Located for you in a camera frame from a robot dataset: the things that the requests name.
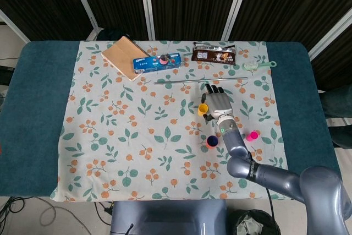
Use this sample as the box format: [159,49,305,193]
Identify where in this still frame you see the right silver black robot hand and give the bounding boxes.
[201,83,234,122]

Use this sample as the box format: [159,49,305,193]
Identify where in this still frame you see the pink plastic cup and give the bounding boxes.
[246,130,260,142]

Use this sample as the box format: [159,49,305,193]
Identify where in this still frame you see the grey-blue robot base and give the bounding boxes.
[109,199,229,235]

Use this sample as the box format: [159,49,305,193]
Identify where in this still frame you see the thin silver metal rod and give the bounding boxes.
[153,76,249,85]

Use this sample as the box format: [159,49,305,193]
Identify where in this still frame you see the orange plastic cup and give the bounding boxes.
[205,135,220,150]

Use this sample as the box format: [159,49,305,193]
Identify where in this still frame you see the brown chocolate snack packet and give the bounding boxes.
[191,41,237,65]

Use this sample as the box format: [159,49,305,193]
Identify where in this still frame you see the blue Oreo cookie box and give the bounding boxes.
[133,52,183,74]

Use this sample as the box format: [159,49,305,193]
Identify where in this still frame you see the floral print tablecloth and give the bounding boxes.
[49,40,292,202]

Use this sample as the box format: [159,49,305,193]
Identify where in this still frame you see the brown spiral notebook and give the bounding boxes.
[101,35,151,82]

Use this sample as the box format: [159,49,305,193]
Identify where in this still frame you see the black trash bin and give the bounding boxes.
[229,209,281,235]

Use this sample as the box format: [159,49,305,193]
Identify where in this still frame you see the dark teal chair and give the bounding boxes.
[318,83,352,149]

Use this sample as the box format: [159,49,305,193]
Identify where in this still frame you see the black chair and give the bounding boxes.
[96,28,133,42]

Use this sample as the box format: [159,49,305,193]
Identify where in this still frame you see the teal table cover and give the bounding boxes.
[0,40,343,199]

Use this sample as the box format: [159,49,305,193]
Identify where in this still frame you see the black equipment box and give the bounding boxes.
[0,65,14,86]

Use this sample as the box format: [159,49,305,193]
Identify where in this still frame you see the green handled brush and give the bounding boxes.
[241,61,277,71]

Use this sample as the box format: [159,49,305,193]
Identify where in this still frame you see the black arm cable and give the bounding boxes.
[267,188,277,219]

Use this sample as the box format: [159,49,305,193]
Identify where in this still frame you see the black floor cable with plug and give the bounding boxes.
[95,201,114,226]

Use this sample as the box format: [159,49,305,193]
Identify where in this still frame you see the black floor cable bundle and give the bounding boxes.
[0,196,25,235]

